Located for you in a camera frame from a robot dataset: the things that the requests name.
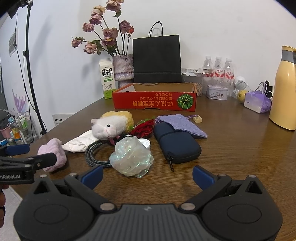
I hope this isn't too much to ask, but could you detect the black charger adapter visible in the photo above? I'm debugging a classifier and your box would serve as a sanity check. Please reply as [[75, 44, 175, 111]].
[[265, 81, 273, 98]]

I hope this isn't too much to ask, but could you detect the clear jar with seeds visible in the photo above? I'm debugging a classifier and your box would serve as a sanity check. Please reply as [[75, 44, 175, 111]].
[[182, 73, 203, 96]]

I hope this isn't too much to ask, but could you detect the right water bottle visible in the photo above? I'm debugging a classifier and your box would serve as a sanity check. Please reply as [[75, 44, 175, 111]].
[[223, 58, 234, 97]]

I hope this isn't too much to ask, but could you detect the left water bottle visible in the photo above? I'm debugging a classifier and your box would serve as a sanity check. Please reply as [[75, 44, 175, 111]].
[[202, 56, 214, 94]]

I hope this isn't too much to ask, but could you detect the black light stand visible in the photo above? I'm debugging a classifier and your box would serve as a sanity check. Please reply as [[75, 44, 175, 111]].
[[7, 1, 47, 136]]

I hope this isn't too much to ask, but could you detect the yellow thermos jug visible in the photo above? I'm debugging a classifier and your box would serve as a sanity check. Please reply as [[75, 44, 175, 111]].
[[269, 46, 296, 131]]

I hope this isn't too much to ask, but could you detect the red artificial rose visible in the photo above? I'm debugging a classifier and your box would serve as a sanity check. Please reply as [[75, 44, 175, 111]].
[[130, 119, 154, 138]]

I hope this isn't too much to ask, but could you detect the lavender tin box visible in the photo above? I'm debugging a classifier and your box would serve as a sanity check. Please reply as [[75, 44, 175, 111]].
[[206, 85, 228, 100]]

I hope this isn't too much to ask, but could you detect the small white round device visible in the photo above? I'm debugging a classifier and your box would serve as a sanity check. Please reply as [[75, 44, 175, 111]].
[[233, 76, 248, 99]]

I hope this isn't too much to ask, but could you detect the purple knit pouch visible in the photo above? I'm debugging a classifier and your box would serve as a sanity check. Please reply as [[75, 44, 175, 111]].
[[155, 114, 208, 138]]

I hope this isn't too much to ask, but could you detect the purple tissue pack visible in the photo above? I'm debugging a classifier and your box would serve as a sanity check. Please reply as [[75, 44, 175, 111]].
[[244, 90, 271, 114]]

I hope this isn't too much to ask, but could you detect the white bottle cap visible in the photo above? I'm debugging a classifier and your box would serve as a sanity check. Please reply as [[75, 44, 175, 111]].
[[138, 138, 151, 150]]

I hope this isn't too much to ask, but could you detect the navy zipper case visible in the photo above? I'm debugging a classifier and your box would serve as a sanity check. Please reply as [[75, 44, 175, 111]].
[[154, 122, 202, 172]]

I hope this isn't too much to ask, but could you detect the yellow green apple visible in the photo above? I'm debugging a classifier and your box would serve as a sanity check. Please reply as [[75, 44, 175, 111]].
[[237, 90, 248, 103]]

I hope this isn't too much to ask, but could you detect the red pumpkin cardboard box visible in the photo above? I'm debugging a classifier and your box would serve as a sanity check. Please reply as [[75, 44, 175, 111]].
[[112, 83, 197, 111]]

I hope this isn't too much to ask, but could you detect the dried rose bouquet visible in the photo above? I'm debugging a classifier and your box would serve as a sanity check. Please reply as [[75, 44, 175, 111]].
[[71, 0, 134, 57]]

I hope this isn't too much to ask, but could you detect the person's left hand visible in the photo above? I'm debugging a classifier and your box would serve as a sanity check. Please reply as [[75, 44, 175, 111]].
[[0, 185, 9, 228]]

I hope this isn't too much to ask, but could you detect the iridescent plastic wrap ball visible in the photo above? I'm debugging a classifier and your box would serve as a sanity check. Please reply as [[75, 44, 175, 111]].
[[109, 137, 154, 178]]

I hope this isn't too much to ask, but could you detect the beige mahjong tile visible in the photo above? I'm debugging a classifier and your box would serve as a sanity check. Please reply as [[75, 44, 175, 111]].
[[193, 116, 203, 123]]

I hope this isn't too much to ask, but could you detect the cluttered side shelf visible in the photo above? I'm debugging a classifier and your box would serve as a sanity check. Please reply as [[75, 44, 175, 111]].
[[1, 109, 39, 145]]

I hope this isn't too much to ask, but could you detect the white green milk carton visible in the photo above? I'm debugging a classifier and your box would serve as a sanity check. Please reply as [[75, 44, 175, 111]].
[[99, 58, 116, 99]]

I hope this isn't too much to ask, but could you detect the white charging cable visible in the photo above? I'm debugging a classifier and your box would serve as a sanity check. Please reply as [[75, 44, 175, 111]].
[[247, 81, 273, 100]]

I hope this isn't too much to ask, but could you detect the black paper bag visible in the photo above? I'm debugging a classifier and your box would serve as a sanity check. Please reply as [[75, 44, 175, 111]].
[[133, 28, 182, 83]]

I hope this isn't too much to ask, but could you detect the pink fluffy scrunchie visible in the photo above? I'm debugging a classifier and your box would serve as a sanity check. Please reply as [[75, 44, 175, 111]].
[[37, 138, 67, 172]]

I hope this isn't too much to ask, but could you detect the middle water bottle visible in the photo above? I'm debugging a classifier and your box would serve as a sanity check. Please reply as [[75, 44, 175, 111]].
[[213, 57, 225, 85]]

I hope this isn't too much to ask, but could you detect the sheep plush toy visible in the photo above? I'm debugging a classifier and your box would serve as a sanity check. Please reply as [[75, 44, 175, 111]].
[[91, 111, 134, 140]]

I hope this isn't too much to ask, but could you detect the white wall socket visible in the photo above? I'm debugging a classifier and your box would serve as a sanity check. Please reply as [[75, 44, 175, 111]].
[[52, 113, 72, 126]]

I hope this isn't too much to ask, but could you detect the braided black grey cable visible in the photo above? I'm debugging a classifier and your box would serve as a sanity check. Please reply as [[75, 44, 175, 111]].
[[84, 139, 118, 168]]

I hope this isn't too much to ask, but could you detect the white tissue cloth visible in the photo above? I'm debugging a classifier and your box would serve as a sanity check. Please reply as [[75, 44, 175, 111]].
[[62, 130, 98, 153]]

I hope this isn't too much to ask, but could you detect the water bottle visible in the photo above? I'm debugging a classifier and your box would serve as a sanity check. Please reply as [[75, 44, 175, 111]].
[[213, 57, 225, 85], [223, 58, 234, 97], [202, 56, 214, 94]]

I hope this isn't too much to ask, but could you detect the flat white carton box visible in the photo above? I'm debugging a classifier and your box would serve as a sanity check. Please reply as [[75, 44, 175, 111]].
[[181, 68, 213, 77]]

